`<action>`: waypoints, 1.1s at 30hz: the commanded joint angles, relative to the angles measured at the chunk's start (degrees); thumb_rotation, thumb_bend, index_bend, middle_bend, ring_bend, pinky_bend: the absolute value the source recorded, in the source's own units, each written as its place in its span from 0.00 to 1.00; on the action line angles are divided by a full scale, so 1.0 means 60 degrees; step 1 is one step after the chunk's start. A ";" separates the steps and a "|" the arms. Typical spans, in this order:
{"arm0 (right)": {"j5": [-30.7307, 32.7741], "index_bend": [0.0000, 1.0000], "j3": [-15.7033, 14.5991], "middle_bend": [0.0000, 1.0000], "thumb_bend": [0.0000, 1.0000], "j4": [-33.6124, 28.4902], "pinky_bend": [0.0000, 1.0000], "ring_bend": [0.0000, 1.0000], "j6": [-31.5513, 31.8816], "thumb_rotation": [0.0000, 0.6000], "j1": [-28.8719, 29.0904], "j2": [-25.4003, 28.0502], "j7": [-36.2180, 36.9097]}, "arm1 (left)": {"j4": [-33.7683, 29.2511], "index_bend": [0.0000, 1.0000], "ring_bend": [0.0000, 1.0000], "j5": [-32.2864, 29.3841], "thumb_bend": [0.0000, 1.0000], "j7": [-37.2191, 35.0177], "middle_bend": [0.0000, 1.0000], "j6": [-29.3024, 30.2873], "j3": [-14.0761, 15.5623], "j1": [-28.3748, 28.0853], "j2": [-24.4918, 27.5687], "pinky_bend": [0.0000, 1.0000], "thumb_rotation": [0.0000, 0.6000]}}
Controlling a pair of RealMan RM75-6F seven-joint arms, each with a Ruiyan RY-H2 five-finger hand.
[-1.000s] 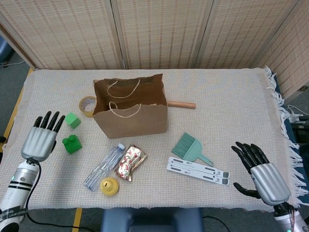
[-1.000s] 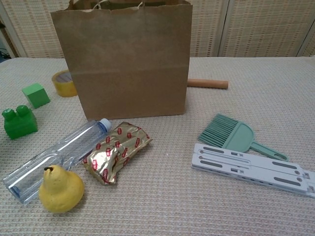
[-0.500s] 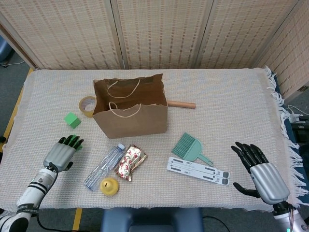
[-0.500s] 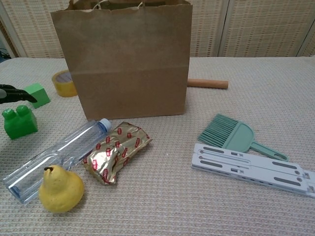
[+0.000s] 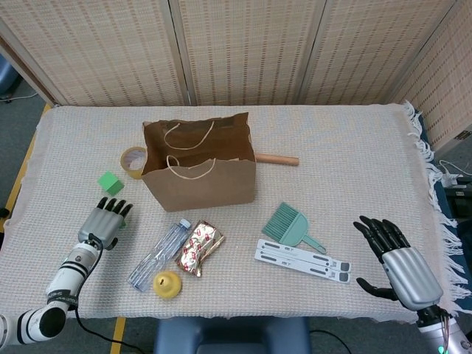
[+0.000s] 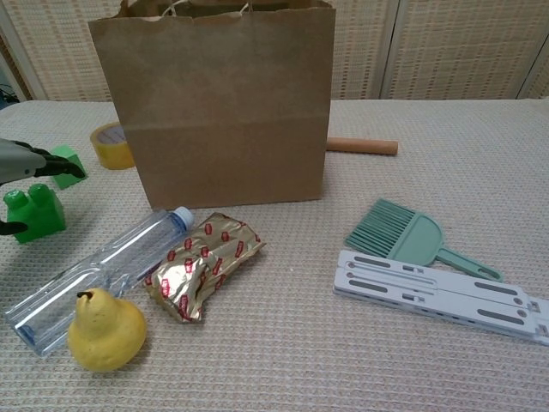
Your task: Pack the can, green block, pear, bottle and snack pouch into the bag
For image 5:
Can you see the yellow pear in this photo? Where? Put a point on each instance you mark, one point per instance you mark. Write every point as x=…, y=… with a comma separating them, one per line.
x=167, y=285

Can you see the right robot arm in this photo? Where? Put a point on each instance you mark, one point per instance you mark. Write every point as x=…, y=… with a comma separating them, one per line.
x=439, y=333

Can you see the brown paper bag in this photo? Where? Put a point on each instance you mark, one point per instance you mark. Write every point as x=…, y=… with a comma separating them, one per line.
x=203, y=188

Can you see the gold red snack packet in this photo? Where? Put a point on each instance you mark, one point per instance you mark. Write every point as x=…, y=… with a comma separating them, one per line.
x=199, y=249

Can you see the green cube block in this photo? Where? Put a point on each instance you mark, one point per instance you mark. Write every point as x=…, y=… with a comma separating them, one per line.
x=110, y=183

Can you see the black box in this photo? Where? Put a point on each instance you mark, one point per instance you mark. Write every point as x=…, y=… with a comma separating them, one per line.
x=461, y=201

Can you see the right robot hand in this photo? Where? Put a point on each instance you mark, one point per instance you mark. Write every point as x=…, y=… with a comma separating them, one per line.
x=409, y=276

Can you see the transparent water bottle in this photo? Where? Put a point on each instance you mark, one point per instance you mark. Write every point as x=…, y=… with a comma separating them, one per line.
x=162, y=250

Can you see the white folding stand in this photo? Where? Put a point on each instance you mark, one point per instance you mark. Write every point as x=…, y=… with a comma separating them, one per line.
x=295, y=256

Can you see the yellowish tape roll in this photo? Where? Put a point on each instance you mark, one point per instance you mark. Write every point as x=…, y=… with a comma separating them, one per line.
x=129, y=166

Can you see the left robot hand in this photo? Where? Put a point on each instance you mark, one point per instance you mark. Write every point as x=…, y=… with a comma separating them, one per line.
x=99, y=225

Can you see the blue padded seat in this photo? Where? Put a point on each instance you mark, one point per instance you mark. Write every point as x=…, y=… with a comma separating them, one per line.
x=228, y=335

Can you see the woven folding screen panel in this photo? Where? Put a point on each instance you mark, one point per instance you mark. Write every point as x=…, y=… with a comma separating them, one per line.
x=368, y=51
x=442, y=92
x=250, y=51
x=92, y=55

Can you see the teal hand brush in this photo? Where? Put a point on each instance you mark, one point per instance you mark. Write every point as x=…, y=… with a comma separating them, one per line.
x=291, y=228

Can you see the wooden rolling stick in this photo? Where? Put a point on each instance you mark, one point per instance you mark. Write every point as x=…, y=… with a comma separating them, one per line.
x=278, y=159

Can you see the beige woven table cloth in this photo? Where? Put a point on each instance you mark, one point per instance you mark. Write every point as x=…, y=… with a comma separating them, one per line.
x=332, y=147

